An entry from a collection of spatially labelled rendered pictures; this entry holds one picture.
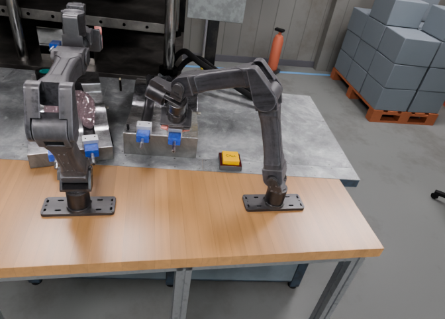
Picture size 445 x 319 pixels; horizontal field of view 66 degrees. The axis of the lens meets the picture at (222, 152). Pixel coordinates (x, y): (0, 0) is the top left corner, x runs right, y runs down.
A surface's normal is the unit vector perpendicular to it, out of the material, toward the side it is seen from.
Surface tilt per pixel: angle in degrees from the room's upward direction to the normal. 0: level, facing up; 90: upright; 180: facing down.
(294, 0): 90
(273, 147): 89
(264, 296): 0
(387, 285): 0
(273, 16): 90
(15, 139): 0
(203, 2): 90
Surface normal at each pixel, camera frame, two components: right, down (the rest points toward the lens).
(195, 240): 0.13, -0.81
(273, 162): -0.31, 0.32
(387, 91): 0.10, 0.59
